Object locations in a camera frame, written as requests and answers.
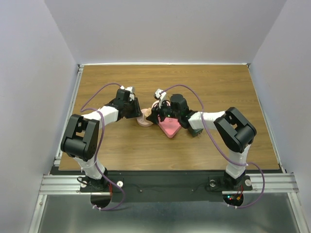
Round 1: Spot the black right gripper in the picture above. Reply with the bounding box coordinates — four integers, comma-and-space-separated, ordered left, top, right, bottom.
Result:
147, 99, 180, 126

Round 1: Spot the beige cube socket adapter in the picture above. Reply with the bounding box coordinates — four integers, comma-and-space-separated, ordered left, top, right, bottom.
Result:
141, 108, 152, 117

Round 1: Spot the round pink power strip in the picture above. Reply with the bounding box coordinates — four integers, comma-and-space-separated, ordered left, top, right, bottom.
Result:
137, 115, 153, 127

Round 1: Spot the pink triangular power strip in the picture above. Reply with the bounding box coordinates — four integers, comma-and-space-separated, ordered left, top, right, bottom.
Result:
158, 117, 181, 138

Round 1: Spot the dark green plug adapter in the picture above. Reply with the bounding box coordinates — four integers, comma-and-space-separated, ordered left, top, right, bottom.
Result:
190, 129, 203, 137

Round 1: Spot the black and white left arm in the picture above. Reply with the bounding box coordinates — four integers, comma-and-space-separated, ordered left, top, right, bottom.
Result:
60, 86, 142, 191

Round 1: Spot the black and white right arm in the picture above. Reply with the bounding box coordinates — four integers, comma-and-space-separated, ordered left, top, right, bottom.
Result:
146, 89, 257, 189

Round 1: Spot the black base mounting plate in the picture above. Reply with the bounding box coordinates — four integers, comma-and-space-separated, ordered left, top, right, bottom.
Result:
50, 169, 256, 203

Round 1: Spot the coiled pink power cord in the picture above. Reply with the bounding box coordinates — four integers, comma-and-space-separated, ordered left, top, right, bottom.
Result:
152, 101, 171, 110

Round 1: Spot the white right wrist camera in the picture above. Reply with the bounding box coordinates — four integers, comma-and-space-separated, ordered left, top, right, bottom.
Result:
154, 89, 167, 108

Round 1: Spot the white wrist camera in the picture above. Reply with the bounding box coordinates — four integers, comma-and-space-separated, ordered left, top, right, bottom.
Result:
154, 89, 167, 108
120, 85, 135, 100

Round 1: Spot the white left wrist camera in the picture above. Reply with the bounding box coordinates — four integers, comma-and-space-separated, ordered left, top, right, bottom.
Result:
120, 85, 135, 100

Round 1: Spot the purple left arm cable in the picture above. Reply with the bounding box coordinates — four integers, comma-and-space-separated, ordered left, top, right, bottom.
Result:
79, 83, 126, 211

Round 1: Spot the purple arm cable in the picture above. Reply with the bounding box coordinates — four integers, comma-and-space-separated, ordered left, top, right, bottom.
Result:
79, 83, 126, 211
161, 84, 266, 209

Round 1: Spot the aluminium table edge rail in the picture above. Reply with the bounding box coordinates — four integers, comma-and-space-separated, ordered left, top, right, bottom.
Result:
53, 64, 85, 166

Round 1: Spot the aluminium front frame rail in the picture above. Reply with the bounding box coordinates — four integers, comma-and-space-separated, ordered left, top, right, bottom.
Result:
39, 173, 299, 195

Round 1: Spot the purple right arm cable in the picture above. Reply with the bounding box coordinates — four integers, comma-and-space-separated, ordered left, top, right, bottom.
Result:
161, 84, 266, 209

